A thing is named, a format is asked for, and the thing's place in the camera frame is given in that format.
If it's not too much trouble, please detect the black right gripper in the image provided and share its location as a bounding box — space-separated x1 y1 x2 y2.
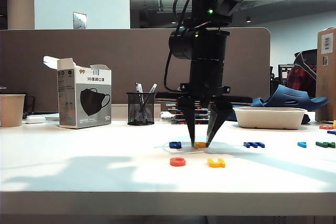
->
155 60 253 148

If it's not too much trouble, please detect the black office chair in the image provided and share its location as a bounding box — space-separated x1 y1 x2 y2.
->
293 48 318 80

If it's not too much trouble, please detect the black computer monitor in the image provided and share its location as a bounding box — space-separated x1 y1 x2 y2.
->
278 63 295 88

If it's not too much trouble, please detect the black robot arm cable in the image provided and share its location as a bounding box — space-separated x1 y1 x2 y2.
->
164 0 194 93

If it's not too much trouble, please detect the brown cardboard box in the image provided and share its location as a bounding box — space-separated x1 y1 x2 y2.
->
314 27 336 122

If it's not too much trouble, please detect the white grey face mask box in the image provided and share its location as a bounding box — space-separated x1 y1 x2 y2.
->
43 56 112 130

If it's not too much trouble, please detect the metal wall switch plate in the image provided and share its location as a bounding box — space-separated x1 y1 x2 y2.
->
72 12 88 30

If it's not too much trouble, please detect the beige pulp food tray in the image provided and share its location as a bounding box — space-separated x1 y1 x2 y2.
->
232 107 308 130

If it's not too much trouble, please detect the yellow letter u magnet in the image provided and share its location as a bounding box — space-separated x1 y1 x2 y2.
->
207 157 226 168

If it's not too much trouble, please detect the red plaid jacket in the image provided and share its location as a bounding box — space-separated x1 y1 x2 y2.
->
286 63 317 98

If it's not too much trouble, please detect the white earbuds case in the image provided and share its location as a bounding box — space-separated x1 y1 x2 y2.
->
26 115 47 124

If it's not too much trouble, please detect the brown desk divider panel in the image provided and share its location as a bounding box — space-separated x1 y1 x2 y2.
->
0 27 271 116

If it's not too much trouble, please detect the brown paper cup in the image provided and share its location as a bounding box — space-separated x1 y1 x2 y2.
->
0 94 26 128

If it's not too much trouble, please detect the black gel pen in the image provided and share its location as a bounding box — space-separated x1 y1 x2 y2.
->
140 83 158 113
135 82 146 114

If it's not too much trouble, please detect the black mesh pen holder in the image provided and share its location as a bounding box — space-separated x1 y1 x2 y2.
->
126 92 155 126

